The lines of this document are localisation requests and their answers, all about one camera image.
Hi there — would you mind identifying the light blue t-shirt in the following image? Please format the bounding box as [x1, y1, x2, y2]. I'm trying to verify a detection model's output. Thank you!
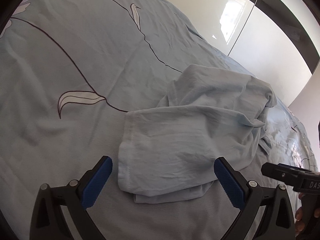
[118, 64, 277, 204]

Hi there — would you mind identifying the person's right hand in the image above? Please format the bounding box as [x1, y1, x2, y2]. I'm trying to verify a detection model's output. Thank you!
[295, 203, 305, 236]

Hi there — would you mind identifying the white black sliding wardrobe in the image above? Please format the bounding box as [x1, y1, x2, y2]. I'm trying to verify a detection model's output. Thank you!
[168, 0, 319, 105]

